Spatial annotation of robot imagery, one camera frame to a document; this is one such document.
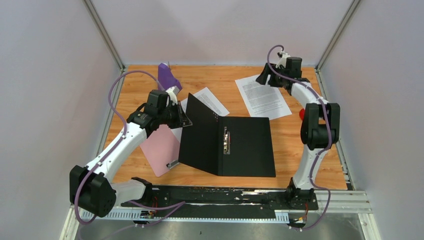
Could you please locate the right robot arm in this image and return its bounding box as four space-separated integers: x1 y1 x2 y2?
256 57 341 209

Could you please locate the printed paper sheet on clipboard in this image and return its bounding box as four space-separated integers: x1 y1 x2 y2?
171 87 230 142

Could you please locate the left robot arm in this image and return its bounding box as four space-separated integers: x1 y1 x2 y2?
69 86 192 218

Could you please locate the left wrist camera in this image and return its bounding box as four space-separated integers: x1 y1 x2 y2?
166 86 180 105

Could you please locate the red magnet shaped toy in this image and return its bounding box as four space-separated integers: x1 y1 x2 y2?
299 108 305 120

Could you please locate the red folder with black inside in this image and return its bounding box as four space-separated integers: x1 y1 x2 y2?
178 94 276 178

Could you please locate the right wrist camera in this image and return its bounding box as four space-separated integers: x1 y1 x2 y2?
275 50 291 69

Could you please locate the metal folder clip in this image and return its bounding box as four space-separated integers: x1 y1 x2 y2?
223 126 231 155

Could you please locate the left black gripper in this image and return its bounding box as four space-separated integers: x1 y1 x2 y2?
158 100 193 130

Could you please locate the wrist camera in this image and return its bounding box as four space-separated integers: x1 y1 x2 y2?
166 86 180 105
275 50 291 69

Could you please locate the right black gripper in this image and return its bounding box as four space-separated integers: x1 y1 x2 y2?
256 63 289 88

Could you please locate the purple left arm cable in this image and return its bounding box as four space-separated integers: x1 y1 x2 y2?
73 70 186 229

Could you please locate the purple plastic stand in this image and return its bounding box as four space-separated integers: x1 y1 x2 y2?
157 63 183 95

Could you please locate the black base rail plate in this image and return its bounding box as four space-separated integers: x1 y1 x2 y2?
123 185 319 219

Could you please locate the pink clipboard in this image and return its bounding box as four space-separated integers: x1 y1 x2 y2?
140 125 183 177

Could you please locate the printed white paper sheet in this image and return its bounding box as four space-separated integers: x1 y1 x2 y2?
235 74 292 120

